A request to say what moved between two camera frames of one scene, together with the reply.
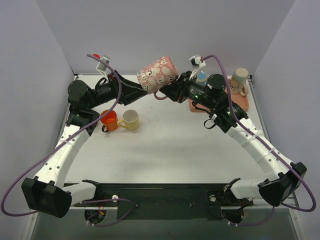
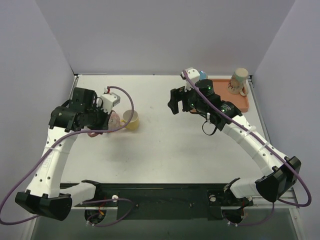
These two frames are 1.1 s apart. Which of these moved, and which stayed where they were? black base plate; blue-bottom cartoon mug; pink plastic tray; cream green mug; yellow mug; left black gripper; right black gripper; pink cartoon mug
Moved: pink cartoon mug; left black gripper; right black gripper
Stayed: cream green mug; black base plate; yellow mug; blue-bottom cartoon mug; pink plastic tray
